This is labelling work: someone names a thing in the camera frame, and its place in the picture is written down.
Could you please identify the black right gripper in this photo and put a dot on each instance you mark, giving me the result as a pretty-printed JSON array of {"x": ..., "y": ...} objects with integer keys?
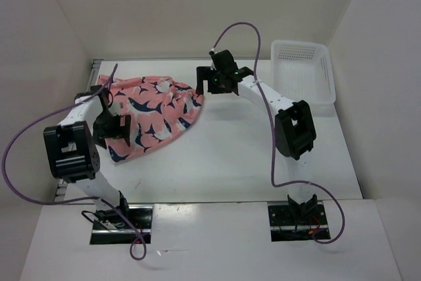
[{"x": 205, "y": 73}]

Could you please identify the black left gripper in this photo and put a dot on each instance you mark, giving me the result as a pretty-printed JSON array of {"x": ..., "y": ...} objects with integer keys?
[{"x": 122, "y": 131}]

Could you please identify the pink shark print shorts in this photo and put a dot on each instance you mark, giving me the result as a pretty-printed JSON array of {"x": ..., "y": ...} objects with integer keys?
[{"x": 161, "y": 110}]

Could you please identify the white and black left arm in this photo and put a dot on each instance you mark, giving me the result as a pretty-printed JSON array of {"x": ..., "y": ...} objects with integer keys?
[{"x": 72, "y": 153}]

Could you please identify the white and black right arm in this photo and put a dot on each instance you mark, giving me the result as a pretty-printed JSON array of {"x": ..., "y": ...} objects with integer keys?
[{"x": 291, "y": 123}]

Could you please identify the white plastic basket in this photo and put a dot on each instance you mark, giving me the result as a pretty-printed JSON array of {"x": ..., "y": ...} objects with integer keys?
[{"x": 303, "y": 70}]

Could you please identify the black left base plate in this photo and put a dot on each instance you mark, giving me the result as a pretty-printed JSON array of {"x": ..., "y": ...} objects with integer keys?
[{"x": 105, "y": 232}]

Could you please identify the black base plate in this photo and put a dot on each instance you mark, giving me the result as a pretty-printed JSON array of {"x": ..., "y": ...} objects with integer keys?
[
  {"x": 284, "y": 228},
  {"x": 105, "y": 232}
]

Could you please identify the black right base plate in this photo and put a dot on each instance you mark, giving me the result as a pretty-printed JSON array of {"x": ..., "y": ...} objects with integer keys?
[{"x": 284, "y": 228}]

